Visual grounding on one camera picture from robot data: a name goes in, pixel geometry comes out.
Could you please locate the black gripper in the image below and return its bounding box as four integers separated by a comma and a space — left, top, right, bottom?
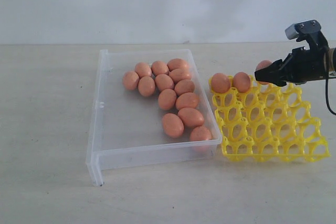
254, 47, 335, 86

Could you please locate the brown egg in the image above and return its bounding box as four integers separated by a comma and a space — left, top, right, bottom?
255, 60, 272, 85
122, 71, 140, 90
167, 58, 189, 71
162, 113, 184, 138
158, 89, 177, 111
175, 92, 200, 110
134, 62, 152, 78
211, 73, 230, 93
151, 60, 169, 76
189, 126, 212, 153
232, 72, 251, 93
177, 108, 204, 128

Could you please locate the yellow plastic egg tray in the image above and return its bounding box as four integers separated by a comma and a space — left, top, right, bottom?
212, 79, 330, 162

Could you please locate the brown egg third row right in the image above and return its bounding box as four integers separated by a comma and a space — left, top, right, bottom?
174, 79, 195, 96

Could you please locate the brown egg second row right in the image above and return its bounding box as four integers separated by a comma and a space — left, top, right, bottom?
169, 68, 192, 83

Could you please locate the brown egg second row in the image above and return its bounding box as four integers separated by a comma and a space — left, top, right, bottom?
138, 76, 155, 97
154, 74, 174, 92
169, 68, 192, 83

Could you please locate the brown egg second row middle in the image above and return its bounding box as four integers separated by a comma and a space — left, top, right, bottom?
154, 74, 174, 92

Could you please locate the clear plastic tray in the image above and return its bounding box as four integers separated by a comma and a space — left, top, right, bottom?
86, 48, 222, 187

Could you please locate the brown egg second row left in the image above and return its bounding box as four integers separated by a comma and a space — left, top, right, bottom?
138, 76, 155, 97

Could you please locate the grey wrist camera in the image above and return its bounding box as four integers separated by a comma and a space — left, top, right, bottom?
285, 19, 321, 42

